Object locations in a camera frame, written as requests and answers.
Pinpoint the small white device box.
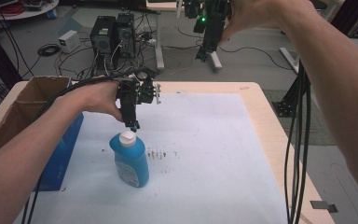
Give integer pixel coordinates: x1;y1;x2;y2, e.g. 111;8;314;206
58;29;81;54

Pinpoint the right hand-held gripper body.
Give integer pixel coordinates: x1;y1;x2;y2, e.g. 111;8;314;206
183;0;234;41

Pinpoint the round white table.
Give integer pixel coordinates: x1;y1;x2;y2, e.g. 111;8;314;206
0;0;60;21

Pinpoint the blue bottle with white cap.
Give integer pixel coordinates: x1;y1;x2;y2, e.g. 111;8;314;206
108;130;150;189

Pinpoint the white foam mat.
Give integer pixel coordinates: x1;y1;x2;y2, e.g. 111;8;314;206
12;91;290;224

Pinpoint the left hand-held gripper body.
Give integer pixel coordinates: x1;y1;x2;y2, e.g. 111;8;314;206
115;68;163;109

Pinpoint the person's right hand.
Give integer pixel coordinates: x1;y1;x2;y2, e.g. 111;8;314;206
218;0;318;48

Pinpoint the person's left hand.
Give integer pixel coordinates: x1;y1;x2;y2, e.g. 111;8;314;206
54;78;129;123

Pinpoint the black computer tower green label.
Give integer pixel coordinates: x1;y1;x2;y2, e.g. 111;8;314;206
89;15;117;57

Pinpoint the grey tape patch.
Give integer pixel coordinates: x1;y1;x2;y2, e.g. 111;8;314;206
310;200;339;214

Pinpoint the white desk leg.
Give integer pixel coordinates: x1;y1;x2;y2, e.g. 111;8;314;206
153;8;166;71

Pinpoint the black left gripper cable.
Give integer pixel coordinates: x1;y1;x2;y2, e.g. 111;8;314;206
21;73;138;224

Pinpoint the blue cardboard box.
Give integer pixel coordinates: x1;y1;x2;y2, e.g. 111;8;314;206
0;76;85;192

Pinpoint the black coiled cable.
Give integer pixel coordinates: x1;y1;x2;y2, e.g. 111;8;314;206
36;43;62;58

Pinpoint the black metal stand base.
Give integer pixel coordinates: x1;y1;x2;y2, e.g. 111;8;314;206
271;76;304;119

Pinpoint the white desk foot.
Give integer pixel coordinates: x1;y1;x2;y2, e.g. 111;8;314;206
279;46;301;74
208;50;223;72

